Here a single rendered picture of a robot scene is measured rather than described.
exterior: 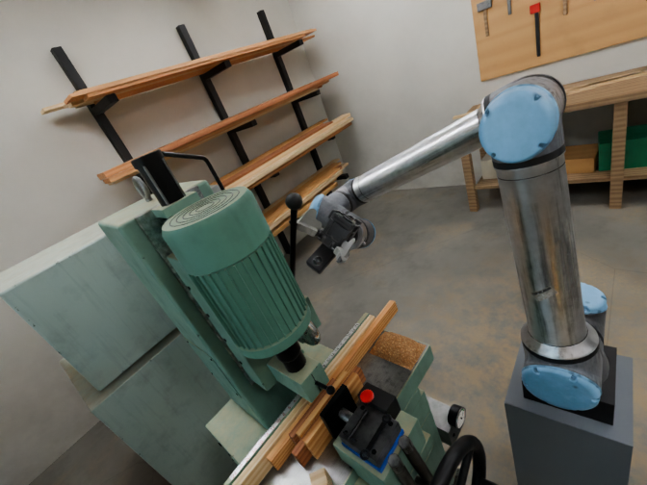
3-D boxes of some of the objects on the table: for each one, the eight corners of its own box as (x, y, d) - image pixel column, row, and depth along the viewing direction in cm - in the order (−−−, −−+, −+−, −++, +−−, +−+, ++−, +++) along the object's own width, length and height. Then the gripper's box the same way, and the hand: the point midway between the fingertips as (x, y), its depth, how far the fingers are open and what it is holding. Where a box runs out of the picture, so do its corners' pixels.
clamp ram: (355, 454, 71) (343, 431, 67) (331, 437, 77) (318, 414, 73) (377, 420, 76) (366, 395, 72) (353, 405, 81) (342, 383, 78)
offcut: (331, 477, 69) (323, 466, 68) (335, 495, 66) (327, 484, 64) (316, 484, 69) (308, 473, 67) (320, 502, 66) (311, 492, 64)
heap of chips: (411, 370, 85) (407, 361, 83) (369, 352, 95) (365, 344, 93) (427, 345, 90) (424, 336, 88) (384, 331, 100) (381, 322, 98)
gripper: (328, 198, 89) (296, 191, 71) (387, 240, 83) (367, 242, 65) (313, 224, 91) (276, 223, 73) (368, 266, 85) (344, 276, 67)
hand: (312, 243), depth 70 cm, fingers open, 14 cm apart
